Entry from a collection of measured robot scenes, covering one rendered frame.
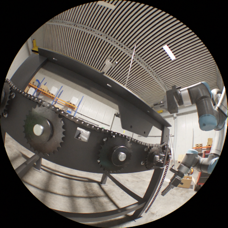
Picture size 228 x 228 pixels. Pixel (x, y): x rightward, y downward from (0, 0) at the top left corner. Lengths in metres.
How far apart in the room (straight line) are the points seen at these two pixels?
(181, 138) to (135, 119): 10.14
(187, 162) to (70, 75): 0.82
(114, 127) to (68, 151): 10.55
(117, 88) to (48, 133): 0.35
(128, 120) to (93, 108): 9.61
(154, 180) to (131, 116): 0.68
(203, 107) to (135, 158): 0.43
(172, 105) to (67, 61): 0.55
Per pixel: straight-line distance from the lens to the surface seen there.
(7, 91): 0.44
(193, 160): 0.61
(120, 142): 0.33
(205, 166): 0.59
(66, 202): 1.16
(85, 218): 0.66
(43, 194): 1.19
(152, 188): 0.91
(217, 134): 0.63
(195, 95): 0.42
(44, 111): 0.29
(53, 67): 0.47
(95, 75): 0.39
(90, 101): 10.17
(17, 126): 0.41
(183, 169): 0.59
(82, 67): 0.39
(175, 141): 10.48
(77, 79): 0.41
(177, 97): 0.40
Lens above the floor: 0.90
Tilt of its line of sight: 20 degrees up
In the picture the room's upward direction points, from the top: 16 degrees clockwise
